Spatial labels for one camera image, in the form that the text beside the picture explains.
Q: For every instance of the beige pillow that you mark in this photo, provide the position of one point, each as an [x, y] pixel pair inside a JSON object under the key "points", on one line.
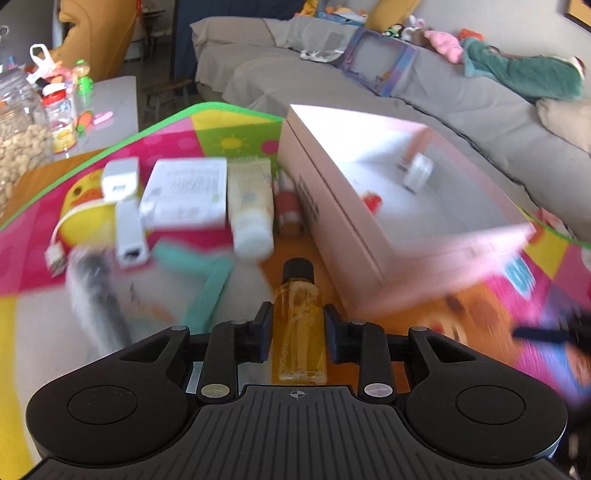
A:
{"points": [[565, 122]]}

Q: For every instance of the cream tube white cap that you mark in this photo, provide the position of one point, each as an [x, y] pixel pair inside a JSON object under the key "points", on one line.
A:
{"points": [[249, 207]]}

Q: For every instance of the grey sofa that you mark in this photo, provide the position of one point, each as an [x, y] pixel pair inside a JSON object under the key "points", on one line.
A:
{"points": [[461, 110]]}

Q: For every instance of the white charger plug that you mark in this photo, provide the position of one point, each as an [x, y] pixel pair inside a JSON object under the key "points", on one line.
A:
{"points": [[418, 171]]}

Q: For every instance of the yellow cushion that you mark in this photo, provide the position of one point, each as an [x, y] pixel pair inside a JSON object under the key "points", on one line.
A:
{"points": [[390, 14]]}

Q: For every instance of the small jar red lid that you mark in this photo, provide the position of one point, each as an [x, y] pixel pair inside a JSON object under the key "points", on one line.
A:
{"points": [[60, 122]]}

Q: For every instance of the white network adapter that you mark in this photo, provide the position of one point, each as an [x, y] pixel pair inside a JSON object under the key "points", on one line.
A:
{"points": [[130, 235]]}

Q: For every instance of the clear plastic packet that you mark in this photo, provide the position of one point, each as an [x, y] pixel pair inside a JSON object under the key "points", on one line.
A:
{"points": [[321, 54]]}

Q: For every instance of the teal plastic strip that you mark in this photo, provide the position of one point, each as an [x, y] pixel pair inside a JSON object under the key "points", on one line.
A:
{"points": [[205, 288]]}

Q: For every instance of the teal plush garment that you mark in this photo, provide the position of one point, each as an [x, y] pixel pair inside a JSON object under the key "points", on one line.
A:
{"points": [[521, 74]]}

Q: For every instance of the white side table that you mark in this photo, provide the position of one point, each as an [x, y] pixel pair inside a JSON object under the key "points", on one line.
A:
{"points": [[117, 99]]}

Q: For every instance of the white carton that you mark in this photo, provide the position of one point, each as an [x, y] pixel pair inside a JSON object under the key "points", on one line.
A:
{"points": [[184, 191]]}

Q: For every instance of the dark blue cloth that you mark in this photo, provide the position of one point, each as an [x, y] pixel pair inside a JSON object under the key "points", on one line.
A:
{"points": [[187, 37]]}

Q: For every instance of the wooden chair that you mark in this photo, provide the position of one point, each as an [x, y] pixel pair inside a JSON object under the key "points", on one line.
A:
{"points": [[161, 92]]}

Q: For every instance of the red tube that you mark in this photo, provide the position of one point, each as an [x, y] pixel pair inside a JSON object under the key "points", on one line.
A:
{"points": [[288, 210]]}

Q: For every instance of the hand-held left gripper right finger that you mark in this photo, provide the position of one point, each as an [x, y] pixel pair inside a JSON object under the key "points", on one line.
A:
{"points": [[333, 334]]}

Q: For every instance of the square white adapter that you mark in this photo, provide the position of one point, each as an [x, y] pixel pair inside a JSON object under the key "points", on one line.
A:
{"points": [[121, 177]]}

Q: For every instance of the wooden table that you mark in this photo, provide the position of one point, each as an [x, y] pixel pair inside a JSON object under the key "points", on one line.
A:
{"points": [[34, 184]]}

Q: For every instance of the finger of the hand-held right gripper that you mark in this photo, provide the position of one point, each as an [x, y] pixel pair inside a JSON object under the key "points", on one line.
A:
{"points": [[540, 333]]}

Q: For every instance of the pink plush toy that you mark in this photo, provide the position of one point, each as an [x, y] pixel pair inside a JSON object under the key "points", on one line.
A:
{"points": [[443, 44]]}

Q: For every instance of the pink cardboard box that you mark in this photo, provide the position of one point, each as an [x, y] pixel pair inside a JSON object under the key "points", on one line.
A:
{"points": [[351, 230]]}

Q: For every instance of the orange carrot toy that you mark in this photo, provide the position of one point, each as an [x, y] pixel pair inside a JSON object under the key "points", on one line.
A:
{"points": [[84, 122]]}

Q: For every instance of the yellow plush toy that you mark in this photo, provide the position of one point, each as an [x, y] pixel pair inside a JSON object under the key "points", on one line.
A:
{"points": [[90, 32]]}

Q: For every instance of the colourful cartoon play mat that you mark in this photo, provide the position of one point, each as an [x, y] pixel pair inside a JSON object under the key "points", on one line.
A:
{"points": [[175, 138]]}

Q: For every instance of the pink marker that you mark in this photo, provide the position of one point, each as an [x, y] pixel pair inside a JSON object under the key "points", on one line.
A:
{"points": [[104, 117]]}

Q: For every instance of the green toy bottle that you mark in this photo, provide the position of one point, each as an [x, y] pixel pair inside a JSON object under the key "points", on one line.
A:
{"points": [[84, 90]]}

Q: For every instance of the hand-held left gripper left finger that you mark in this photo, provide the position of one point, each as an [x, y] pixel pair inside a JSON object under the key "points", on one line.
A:
{"points": [[262, 333]]}

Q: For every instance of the clear jar of nuts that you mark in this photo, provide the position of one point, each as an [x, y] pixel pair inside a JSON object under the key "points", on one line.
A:
{"points": [[21, 143]]}

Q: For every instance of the amber liquid bottle black cap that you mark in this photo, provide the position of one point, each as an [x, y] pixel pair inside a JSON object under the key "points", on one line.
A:
{"points": [[298, 323]]}

